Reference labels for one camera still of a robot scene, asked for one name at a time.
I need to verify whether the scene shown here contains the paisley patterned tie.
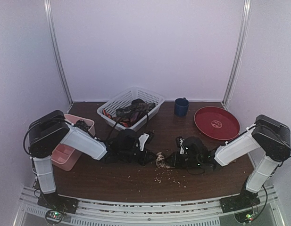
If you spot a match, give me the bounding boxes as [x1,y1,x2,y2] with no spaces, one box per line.
[154,152,238,169]

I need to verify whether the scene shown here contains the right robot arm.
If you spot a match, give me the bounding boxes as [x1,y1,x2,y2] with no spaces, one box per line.
[166,114,291,208]

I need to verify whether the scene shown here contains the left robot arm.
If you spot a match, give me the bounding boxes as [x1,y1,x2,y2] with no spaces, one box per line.
[23,110,155,209]

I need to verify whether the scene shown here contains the dark ties in basket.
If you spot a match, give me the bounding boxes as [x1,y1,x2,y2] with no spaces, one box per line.
[102,98,156,128]

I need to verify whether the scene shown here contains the red round plate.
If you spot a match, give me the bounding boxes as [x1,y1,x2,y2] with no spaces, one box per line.
[194,106,240,141]

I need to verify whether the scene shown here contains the dark blue mug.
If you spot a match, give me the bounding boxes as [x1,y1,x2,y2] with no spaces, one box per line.
[174,97,189,117]

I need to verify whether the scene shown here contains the white perforated plastic basket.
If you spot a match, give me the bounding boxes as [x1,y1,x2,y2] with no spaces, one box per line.
[97,87,165,131]

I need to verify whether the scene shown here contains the rolled dark tie in organizer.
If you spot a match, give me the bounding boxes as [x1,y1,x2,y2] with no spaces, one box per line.
[75,120,91,132]

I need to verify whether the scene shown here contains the pink compartment organizer box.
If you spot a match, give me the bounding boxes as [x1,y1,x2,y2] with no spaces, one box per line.
[51,114,96,171]

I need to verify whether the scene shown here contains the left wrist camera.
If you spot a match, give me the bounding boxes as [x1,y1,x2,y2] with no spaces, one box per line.
[138,131,154,152]

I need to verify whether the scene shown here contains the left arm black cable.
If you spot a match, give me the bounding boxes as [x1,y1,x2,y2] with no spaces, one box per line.
[65,110,150,144]

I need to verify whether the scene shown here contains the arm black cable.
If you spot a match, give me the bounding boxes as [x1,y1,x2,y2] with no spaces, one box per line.
[65,110,150,144]
[253,122,291,219]

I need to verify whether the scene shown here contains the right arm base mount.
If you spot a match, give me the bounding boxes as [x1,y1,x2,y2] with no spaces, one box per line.
[219,195,261,213]

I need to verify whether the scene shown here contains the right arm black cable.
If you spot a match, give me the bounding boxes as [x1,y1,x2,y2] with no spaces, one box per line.
[253,122,291,219]

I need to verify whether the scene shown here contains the aluminium front rail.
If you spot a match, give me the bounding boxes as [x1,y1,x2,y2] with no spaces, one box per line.
[12,186,286,226]

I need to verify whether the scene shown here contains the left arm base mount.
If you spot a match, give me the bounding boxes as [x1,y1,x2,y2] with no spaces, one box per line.
[37,195,79,214]

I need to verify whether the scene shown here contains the right frame post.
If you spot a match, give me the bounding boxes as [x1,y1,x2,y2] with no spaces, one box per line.
[222,0,252,109]

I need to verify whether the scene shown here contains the frame post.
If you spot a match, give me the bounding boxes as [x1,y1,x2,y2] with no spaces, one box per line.
[44,0,73,105]
[222,0,252,109]

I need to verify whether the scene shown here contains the left frame post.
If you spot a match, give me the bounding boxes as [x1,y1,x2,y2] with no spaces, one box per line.
[44,0,73,105]

